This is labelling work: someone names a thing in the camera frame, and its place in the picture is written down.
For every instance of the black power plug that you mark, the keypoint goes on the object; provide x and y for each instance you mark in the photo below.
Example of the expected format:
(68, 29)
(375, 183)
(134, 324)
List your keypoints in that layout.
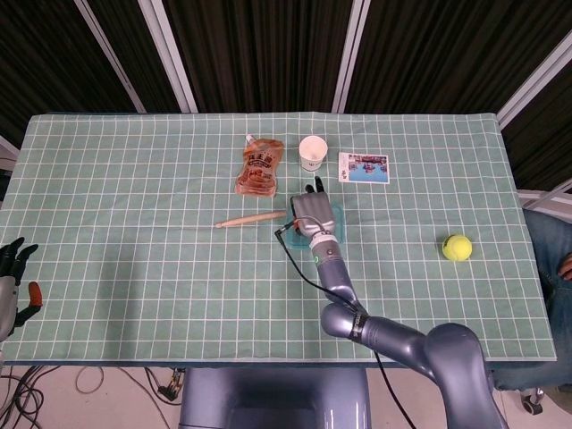
(169, 391)

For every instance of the brown sauce pouch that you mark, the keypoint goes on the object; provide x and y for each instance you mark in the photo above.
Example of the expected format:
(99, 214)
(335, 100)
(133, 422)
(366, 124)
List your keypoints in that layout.
(259, 170)

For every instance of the white paper cup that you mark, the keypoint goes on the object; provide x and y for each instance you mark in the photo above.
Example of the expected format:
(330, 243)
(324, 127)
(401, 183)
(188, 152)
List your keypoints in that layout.
(313, 152)

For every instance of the yellow tennis ball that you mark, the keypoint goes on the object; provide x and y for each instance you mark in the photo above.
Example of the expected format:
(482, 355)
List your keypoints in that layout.
(457, 247)

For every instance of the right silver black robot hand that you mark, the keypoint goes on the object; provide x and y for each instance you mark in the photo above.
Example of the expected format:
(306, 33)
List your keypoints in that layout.
(315, 214)

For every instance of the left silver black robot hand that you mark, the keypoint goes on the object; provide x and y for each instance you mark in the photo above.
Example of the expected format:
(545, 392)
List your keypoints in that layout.
(6, 304)

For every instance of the black chair caster wheel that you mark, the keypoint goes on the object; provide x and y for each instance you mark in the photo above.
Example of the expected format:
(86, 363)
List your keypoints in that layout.
(532, 402)

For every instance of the blue photo card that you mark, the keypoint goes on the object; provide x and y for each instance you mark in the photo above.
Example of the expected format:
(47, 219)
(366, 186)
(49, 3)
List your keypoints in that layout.
(366, 169)

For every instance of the thin white frame post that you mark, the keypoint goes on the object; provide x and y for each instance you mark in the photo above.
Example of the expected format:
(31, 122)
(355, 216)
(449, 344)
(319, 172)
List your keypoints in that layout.
(109, 56)

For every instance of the person's blue jeans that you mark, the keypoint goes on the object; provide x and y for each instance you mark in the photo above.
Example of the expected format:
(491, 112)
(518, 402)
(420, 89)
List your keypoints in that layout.
(545, 232)

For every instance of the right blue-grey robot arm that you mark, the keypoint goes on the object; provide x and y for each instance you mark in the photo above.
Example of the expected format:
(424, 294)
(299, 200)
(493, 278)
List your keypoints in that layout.
(402, 339)

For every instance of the black pleated curtain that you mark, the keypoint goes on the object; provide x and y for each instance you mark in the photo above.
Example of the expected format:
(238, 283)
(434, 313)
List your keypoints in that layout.
(268, 53)

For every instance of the wooden stick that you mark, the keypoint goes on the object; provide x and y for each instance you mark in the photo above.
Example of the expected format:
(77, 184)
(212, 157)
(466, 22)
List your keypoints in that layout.
(250, 219)

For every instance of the white metal frame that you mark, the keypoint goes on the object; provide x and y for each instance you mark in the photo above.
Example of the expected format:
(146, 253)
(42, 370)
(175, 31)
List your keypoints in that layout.
(536, 199)

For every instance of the blue-grey robot torso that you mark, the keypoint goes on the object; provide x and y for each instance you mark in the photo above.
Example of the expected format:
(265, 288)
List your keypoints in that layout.
(268, 402)

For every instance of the blue plastic lid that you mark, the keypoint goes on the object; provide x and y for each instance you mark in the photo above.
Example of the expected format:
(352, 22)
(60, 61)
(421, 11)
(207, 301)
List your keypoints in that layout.
(339, 223)

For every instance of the person's bare hand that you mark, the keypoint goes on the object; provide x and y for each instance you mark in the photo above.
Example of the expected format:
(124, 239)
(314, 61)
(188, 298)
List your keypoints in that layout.
(566, 267)

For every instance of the white frame piece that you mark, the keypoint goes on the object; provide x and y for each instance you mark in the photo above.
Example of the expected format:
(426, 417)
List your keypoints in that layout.
(6, 154)

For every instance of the green checkered tablecloth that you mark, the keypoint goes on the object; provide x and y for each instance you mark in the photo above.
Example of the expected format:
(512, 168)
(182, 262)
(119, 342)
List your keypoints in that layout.
(134, 268)

